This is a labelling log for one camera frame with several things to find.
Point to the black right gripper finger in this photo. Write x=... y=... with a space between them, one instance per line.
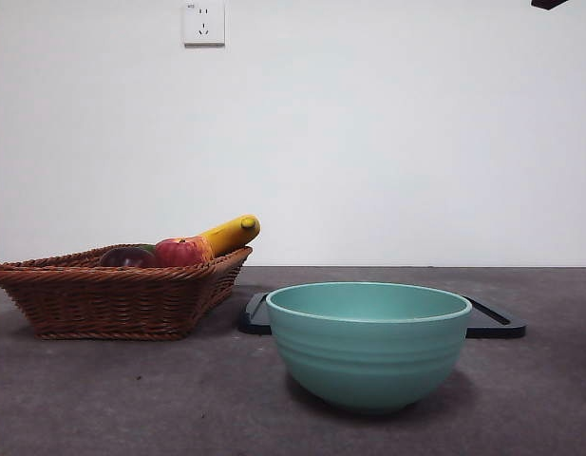
x=550 y=3

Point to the teal ribbed bowl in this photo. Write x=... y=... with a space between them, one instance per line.
x=368 y=356

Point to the dark red plum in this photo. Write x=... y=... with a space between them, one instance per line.
x=127 y=257

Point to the yellow banana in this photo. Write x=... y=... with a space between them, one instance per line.
x=231 y=233

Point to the black rectangular tray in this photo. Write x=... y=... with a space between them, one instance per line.
x=254 y=320

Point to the red yellow apple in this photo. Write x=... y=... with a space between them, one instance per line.
x=183 y=252

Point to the green avocado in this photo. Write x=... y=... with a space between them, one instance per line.
x=147 y=248

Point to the brown wicker basket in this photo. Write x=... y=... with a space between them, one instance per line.
x=112 y=299

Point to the white wall socket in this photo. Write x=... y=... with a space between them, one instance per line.
x=203 y=24

